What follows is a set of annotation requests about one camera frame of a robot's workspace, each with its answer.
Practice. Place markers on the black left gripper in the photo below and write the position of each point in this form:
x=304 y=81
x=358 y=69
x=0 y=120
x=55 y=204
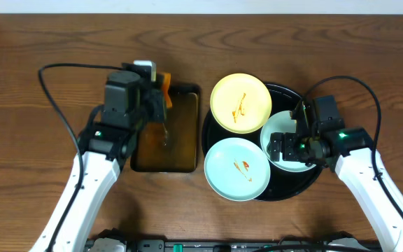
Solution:
x=156 y=103

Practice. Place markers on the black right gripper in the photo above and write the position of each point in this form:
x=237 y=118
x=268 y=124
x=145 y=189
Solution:
x=290 y=152

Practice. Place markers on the light blue plate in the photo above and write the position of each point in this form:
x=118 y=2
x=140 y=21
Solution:
x=237 y=169
x=281 y=122

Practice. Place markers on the orange green sponge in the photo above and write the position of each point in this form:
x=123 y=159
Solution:
x=166 y=82

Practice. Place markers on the light blue plate front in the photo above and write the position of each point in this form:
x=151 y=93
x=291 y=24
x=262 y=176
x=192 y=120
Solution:
x=237 y=169

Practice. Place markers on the yellow plate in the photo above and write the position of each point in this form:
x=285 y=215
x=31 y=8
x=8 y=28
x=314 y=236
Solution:
x=240 y=103

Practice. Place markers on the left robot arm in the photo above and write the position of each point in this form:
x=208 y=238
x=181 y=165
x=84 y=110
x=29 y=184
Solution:
x=101 y=153

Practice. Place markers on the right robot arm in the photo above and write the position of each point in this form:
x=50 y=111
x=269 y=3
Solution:
x=351 y=156

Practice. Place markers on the black rectangular water tray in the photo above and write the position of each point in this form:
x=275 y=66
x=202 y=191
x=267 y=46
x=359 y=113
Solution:
x=171 y=146

